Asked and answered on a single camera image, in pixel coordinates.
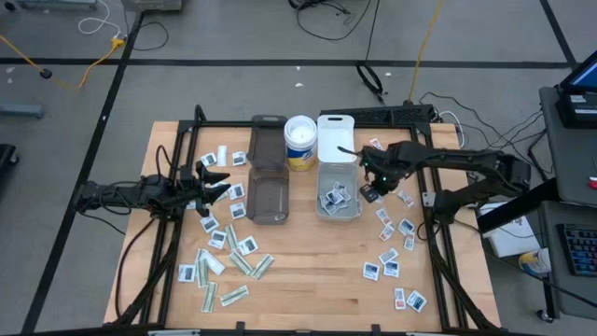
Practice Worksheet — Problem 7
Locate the long yellow cord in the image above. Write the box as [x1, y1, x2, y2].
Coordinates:
[408, 0, 445, 103]

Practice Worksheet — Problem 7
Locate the grey cart top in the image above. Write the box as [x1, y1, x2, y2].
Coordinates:
[539, 86, 597, 207]

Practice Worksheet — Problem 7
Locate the black cable loop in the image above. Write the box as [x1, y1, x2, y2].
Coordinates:
[124, 8, 171, 52]

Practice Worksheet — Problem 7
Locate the grey metal bar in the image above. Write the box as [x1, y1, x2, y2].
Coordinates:
[0, 101, 46, 119]

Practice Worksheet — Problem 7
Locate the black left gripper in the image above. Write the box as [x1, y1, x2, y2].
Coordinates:
[160, 160, 233, 218]

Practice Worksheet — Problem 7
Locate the large plain white packet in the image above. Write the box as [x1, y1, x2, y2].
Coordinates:
[199, 248, 227, 276]

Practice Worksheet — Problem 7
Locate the coiled black cable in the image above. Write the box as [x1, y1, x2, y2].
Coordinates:
[355, 60, 386, 105]

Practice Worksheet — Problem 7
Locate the Lysol wipes canister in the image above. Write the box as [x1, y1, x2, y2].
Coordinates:
[284, 115, 319, 173]

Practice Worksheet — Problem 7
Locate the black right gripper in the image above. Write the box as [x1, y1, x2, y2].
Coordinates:
[358, 141, 423, 204]

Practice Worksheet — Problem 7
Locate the white cable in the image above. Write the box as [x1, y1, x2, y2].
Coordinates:
[437, 110, 466, 148]
[76, 0, 123, 39]

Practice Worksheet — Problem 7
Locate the yellow extension cable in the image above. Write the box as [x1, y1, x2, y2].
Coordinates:
[0, 33, 127, 91]

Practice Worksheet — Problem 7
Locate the black desk beam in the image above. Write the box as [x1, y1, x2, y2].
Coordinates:
[475, 177, 561, 235]

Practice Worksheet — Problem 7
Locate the black desktop device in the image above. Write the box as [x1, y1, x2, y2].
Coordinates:
[554, 86, 597, 131]

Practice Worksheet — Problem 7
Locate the black keyboard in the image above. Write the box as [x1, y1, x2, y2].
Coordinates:
[556, 222, 597, 278]

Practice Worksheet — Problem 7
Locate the yellow blue wipes canister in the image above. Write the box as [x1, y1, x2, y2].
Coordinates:
[517, 247, 553, 276]

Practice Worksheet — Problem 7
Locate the grey metal rail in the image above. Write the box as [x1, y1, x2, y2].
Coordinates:
[16, 0, 100, 11]

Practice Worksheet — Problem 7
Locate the grey equipment box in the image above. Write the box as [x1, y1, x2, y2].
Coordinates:
[120, 0, 184, 13]

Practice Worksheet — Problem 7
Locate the black laptop screen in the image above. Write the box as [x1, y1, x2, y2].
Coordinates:
[558, 49, 597, 95]

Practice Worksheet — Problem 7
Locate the grey desk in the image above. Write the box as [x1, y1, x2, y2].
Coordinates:
[535, 200, 597, 322]

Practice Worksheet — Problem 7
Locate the black cable bundle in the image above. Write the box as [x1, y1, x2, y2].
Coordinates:
[418, 91, 548, 183]
[287, 0, 374, 43]

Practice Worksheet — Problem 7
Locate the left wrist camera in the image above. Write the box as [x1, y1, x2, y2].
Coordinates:
[178, 163, 196, 187]

